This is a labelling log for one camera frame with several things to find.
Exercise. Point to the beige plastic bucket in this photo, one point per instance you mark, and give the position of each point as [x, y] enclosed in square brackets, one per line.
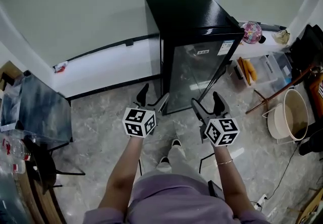
[290, 117]

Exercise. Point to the black wall rail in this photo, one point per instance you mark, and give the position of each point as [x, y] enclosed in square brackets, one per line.
[106, 47]

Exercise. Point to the black and white shoe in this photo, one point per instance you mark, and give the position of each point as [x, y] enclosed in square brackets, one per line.
[176, 143]
[164, 160]

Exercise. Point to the person's left forearm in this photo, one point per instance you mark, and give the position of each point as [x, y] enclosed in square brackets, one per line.
[123, 175]

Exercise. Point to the crumpled beige bag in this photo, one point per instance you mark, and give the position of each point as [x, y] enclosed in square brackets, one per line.
[282, 36]

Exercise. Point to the black fridge cabinet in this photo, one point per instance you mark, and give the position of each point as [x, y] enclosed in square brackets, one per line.
[186, 11]

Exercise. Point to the clear plastic storage box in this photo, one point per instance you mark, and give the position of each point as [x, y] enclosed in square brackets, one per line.
[270, 69]

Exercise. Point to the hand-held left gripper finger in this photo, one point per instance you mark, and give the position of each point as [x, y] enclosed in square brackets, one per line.
[143, 95]
[160, 103]

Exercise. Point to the black glass side table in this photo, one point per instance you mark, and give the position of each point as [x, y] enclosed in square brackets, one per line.
[43, 109]

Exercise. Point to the orange wooden crate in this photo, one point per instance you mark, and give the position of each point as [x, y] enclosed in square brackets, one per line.
[317, 94]

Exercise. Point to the wooden table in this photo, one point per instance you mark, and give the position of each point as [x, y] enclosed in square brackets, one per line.
[38, 202]

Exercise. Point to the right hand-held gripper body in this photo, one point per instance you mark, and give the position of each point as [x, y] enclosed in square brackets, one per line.
[221, 131]

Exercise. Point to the grey trousers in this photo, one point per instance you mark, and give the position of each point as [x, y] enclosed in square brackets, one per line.
[178, 165]

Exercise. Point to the black metal stool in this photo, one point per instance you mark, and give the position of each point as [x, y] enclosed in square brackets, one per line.
[43, 165]

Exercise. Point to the glass fridge door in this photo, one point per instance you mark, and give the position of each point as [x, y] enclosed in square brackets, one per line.
[194, 71]

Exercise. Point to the white power strip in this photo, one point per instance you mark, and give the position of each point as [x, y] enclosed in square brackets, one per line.
[260, 201]

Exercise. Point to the red and white packet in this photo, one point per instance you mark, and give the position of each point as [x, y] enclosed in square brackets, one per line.
[60, 67]

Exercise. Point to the yellow corn cobs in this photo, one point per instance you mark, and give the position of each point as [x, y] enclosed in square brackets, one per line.
[247, 69]

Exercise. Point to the clear plastic bottle red label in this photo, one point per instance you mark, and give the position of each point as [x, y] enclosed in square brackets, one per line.
[15, 148]
[11, 167]

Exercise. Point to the purple shirt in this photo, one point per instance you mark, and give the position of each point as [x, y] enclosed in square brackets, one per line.
[174, 202]

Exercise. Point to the black chair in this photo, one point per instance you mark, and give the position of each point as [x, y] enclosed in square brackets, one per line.
[306, 46]

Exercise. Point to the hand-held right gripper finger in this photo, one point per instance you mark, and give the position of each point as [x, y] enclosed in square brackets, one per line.
[200, 110]
[218, 103]

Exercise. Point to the brown wooden stick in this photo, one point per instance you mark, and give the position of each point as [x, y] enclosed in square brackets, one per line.
[280, 93]

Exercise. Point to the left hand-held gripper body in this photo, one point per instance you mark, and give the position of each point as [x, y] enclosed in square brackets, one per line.
[138, 123]

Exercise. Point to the person's right forearm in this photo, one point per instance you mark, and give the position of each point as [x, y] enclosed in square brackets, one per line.
[230, 180]

